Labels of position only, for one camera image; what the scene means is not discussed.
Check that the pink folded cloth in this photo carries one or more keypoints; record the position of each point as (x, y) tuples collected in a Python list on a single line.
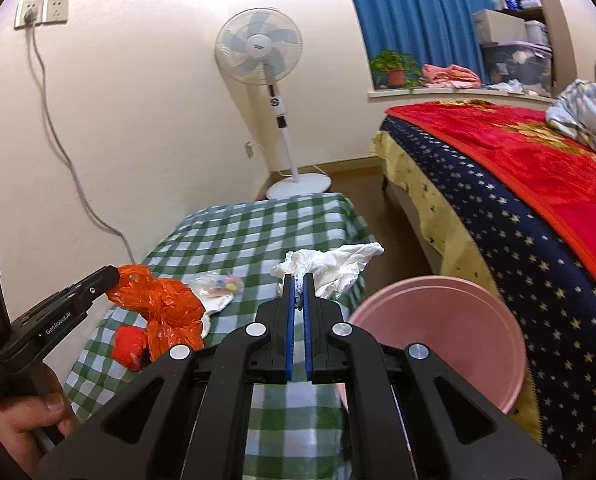
[(450, 75)]

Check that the green checkered tablecloth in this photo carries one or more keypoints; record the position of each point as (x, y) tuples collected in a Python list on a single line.
[(258, 235)]

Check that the white plastic container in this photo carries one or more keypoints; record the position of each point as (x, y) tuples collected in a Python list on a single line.
[(537, 32)]

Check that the yellow star bed sheet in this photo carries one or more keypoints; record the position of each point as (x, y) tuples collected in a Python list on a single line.
[(428, 200)]

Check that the red blanket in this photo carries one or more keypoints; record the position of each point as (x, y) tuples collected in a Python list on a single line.
[(528, 170)]

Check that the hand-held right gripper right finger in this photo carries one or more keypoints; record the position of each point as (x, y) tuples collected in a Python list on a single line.
[(309, 330)]

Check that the blue curtain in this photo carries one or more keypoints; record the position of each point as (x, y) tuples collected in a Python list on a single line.
[(418, 10)]

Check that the empty wall socket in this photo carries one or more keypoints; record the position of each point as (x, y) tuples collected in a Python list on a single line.
[(56, 10)]

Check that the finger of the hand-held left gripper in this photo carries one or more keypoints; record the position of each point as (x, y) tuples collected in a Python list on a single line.
[(97, 275), (91, 296)]

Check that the clear storage bin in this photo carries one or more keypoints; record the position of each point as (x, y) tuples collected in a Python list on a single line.
[(518, 67)]

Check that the orange plastic bag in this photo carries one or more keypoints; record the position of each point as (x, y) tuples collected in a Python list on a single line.
[(167, 305)]

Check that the white cardboard box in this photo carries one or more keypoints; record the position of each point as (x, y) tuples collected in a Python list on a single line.
[(498, 27)]

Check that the clear plastic bag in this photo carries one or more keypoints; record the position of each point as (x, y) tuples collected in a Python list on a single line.
[(212, 282)]

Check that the white pedestal fan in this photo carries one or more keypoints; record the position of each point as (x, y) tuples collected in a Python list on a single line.
[(258, 45)]

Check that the person's left hand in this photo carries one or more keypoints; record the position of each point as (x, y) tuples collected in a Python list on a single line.
[(12, 430)]

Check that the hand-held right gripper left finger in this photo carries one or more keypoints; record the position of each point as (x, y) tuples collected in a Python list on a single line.
[(291, 330)]

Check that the potted green plant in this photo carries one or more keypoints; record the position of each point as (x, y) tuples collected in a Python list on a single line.
[(395, 67)]

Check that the white tissue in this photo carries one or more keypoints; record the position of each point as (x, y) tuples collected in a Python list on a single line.
[(338, 265)]

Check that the red crumpled wrapper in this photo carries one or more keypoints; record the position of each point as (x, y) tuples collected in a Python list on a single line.
[(130, 345)]

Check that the wall socket with plug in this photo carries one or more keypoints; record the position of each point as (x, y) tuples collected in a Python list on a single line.
[(28, 14)]

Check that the pink plastic bin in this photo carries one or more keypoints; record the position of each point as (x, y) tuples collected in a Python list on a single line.
[(453, 330)]

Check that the white fan power plug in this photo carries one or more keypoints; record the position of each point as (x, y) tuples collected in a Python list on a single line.
[(249, 149)]

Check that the bed with starry blanket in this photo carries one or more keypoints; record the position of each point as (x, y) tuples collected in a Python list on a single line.
[(528, 285)]

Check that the white cloth on windowsill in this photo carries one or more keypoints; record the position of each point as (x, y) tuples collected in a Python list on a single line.
[(508, 85)]

